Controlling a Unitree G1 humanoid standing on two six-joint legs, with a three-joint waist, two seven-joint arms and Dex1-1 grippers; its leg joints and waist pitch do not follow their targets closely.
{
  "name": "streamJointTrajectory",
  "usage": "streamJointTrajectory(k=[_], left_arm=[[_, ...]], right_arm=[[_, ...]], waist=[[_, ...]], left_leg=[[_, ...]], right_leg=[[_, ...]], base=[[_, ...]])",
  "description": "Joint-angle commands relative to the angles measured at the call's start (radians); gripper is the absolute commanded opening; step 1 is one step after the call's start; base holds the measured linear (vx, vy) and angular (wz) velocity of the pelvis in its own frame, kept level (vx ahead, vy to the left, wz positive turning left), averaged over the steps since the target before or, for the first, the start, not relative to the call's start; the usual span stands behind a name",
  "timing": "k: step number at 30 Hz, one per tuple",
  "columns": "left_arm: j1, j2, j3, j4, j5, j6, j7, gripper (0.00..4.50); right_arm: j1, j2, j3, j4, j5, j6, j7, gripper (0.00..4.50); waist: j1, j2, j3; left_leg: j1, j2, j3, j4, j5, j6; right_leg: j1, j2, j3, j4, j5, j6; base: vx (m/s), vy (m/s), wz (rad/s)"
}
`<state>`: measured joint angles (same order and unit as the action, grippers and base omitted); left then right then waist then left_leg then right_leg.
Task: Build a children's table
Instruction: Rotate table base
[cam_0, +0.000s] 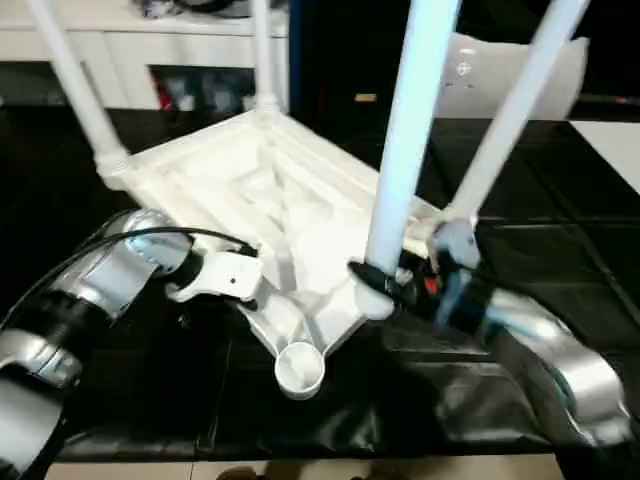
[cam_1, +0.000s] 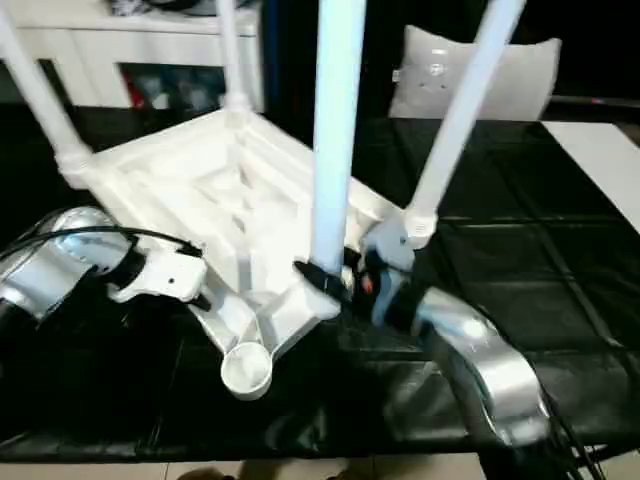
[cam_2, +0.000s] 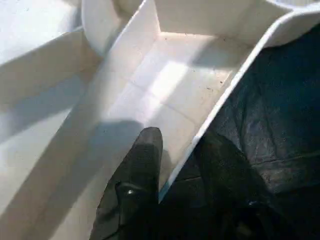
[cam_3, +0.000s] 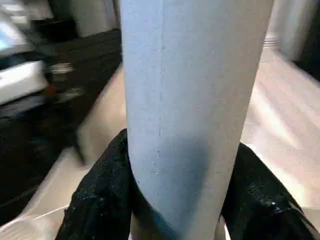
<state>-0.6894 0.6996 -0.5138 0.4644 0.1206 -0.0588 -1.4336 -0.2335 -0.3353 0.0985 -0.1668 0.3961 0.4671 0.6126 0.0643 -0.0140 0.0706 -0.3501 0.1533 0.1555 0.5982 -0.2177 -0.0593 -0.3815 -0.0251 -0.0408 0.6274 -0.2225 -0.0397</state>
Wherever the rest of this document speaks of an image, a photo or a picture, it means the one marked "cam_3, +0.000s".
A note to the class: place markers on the grey electronic device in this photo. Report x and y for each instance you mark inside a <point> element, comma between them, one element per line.
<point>12,32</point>

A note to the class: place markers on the black work mat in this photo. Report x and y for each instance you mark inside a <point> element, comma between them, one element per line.
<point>90,65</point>

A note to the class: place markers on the white plastic table leg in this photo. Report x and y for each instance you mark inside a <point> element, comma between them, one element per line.
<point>295,25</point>
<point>195,100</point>

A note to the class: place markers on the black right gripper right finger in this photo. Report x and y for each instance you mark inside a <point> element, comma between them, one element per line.
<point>265,205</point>

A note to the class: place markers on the white plastic table top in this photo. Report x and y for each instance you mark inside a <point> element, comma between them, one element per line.
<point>285,120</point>

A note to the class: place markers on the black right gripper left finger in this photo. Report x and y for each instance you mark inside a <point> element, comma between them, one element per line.
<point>102,200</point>

